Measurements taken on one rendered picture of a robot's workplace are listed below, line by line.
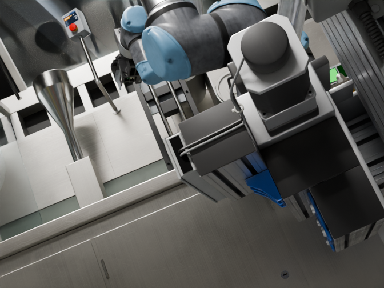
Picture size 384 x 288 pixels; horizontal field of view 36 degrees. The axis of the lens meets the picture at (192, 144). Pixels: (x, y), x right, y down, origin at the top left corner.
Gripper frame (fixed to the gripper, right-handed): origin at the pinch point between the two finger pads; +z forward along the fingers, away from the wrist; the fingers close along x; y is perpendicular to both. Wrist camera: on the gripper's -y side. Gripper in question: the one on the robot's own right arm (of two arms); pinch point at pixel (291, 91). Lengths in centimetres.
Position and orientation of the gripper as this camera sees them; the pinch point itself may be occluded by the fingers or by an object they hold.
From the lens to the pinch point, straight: 205.7
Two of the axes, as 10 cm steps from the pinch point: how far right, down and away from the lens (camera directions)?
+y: -3.7, -8.8, 3.1
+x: -9.2, 3.8, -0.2
